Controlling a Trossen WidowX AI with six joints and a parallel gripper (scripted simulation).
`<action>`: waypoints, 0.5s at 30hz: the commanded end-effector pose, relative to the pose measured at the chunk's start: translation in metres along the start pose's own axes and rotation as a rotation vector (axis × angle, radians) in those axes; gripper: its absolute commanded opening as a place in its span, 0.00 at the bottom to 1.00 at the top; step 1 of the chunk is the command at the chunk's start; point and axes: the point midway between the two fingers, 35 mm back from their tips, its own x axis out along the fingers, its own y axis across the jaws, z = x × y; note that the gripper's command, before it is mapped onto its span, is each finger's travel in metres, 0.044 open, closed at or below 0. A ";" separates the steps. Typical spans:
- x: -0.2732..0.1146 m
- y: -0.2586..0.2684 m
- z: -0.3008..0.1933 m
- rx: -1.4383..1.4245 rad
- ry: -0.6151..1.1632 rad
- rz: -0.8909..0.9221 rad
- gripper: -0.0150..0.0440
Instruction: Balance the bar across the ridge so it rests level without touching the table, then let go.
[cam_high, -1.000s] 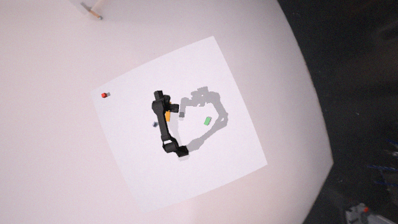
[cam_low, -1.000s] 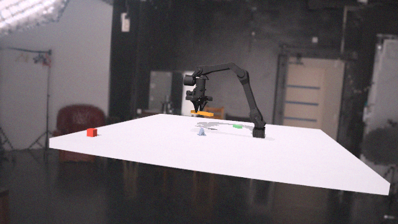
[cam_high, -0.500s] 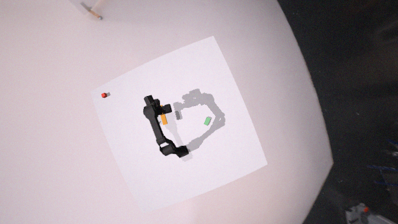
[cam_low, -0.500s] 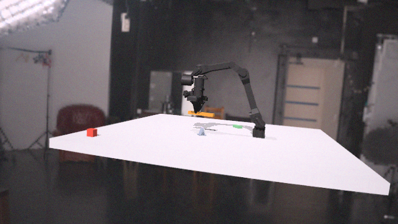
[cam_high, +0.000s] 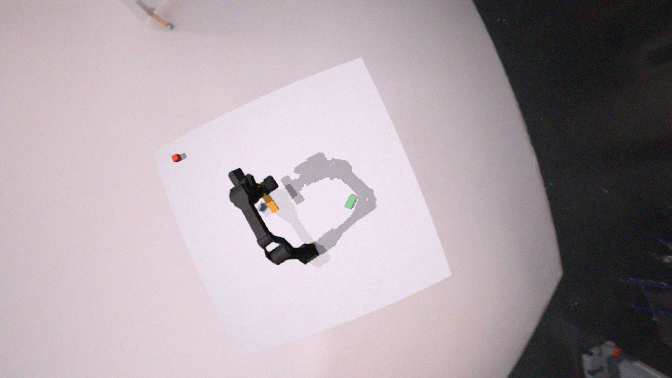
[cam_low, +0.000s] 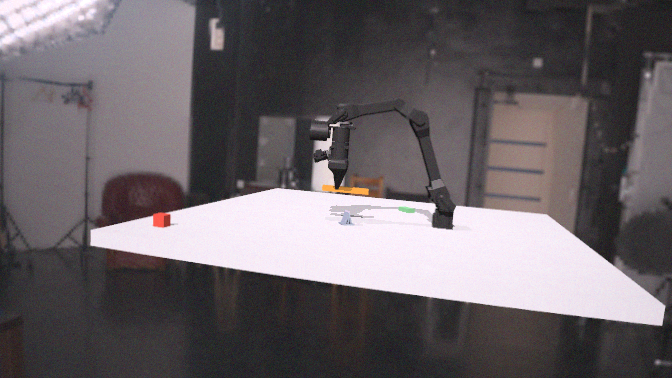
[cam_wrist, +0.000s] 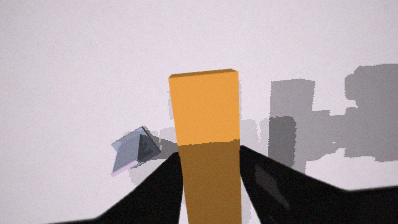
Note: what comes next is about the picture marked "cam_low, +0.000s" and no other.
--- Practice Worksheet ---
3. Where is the small red block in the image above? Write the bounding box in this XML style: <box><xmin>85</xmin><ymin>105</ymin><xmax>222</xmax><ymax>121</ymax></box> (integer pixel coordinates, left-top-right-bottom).
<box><xmin>153</xmin><ymin>213</ymin><xmax>170</xmax><ymax>227</ymax></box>

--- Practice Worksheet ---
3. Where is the orange rectangular bar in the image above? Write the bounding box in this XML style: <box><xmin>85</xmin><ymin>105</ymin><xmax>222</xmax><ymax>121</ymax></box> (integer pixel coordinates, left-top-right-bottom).
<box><xmin>322</xmin><ymin>185</ymin><xmax>368</xmax><ymax>195</ymax></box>

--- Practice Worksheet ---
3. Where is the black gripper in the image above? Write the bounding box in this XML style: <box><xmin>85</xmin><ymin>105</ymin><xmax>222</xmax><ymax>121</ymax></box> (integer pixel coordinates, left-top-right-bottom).
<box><xmin>328</xmin><ymin>142</ymin><xmax>349</xmax><ymax>190</ymax></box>

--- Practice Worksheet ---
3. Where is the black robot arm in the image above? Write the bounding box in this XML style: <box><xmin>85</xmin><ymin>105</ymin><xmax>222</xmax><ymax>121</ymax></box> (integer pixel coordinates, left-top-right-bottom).
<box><xmin>310</xmin><ymin>99</ymin><xmax>456</xmax><ymax>230</ymax></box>

